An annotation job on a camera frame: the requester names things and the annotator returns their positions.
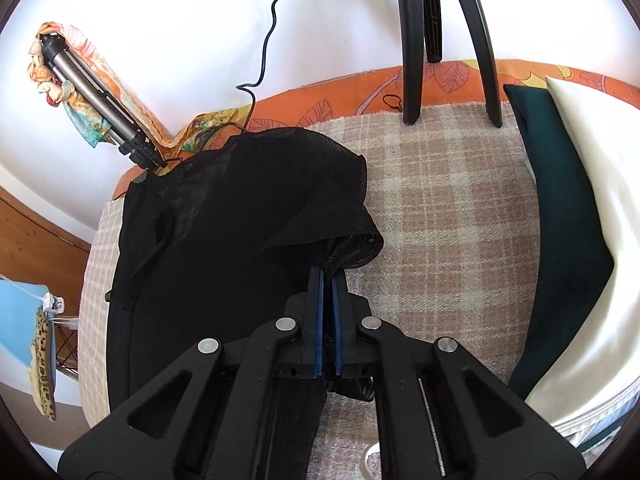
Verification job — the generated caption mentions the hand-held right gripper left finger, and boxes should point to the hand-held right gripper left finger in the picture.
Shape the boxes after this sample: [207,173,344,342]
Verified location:
[57,266,331,480]

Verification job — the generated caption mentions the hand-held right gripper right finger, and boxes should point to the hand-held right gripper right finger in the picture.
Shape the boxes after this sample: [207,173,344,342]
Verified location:
[330,270,586,480]

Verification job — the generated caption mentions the black mesh garment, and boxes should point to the black mesh garment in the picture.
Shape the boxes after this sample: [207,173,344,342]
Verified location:
[105,127,385,480]

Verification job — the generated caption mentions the beige plaid blanket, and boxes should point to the beige plaid blanket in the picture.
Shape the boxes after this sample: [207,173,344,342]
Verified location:
[77,99,543,480]

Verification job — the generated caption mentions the orange floral bed sheet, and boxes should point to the orange floral bed sheet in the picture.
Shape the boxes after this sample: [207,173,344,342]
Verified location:
[112,59,640,201]

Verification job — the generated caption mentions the dark green cloth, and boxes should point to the dark green cloth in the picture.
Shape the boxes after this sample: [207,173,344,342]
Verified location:
[502,84,616,401]

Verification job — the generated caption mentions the leopard print cloth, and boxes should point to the leopard print cloth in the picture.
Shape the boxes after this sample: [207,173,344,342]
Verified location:
[27,307,58,421]

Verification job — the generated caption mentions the teal printed cloth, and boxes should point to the teal printed cloth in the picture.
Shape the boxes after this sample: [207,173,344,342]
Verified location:
[575,405,633,453]

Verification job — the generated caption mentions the blue ironing board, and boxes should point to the blue ironing board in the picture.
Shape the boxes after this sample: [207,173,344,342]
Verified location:
[0,275,81,381]

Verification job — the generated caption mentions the cream tote bag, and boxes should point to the cream tote bag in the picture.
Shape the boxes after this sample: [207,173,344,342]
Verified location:
[525,76,640,441]

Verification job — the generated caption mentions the colourful floral scarf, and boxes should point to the colourful floral scarf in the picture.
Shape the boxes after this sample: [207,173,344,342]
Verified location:
[26,21,251,156]

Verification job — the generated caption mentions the folded silver tripod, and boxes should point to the folded silver tripod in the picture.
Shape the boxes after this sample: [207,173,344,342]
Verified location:
[37,34,168,171]

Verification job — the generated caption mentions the black ring light tripod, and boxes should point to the black ring light tripod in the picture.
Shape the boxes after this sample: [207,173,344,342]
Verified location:
[392,0,503,128]

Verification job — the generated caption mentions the black ring light cable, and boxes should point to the black ring light cable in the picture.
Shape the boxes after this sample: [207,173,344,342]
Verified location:
[200,0,297,141]

